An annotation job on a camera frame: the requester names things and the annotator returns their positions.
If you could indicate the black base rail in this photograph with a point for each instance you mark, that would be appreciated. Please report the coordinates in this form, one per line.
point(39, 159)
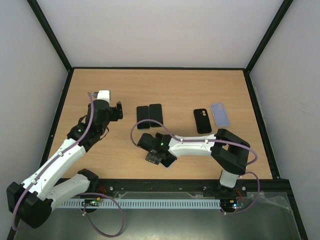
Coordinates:
point(206, 187)

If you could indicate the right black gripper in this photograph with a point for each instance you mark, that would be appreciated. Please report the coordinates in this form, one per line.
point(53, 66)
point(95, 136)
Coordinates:
point(153, 156)

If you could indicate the lilac phone case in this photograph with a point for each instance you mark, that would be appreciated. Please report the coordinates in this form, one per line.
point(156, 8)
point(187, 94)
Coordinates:
point(219, 114)

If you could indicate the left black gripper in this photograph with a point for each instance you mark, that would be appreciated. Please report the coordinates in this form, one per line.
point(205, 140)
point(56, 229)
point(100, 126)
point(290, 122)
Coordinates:
point(116, 112)

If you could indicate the black phone case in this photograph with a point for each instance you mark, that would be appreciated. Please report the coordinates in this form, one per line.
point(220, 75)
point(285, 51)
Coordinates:
point(202, 121)

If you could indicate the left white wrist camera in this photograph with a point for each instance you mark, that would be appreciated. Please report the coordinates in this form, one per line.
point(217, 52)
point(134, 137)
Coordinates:
point(103, 95)

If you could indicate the grey slotted cable duct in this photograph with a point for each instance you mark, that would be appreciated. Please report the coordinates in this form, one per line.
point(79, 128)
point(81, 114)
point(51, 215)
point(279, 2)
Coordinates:
point(202, 204)

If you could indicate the black bare phone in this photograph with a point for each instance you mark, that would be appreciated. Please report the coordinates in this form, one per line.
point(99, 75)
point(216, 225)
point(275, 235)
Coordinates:
point(142, 113)

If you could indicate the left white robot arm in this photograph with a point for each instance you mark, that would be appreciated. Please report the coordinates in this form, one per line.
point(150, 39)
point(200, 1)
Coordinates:
point(33, 200)

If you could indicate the black metal frame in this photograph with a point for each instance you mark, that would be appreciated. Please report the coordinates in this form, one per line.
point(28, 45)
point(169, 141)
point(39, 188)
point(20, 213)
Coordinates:
point(275, 183)

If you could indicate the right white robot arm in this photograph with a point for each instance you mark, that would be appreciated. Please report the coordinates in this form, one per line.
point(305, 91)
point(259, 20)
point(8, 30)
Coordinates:
point(227, 149)

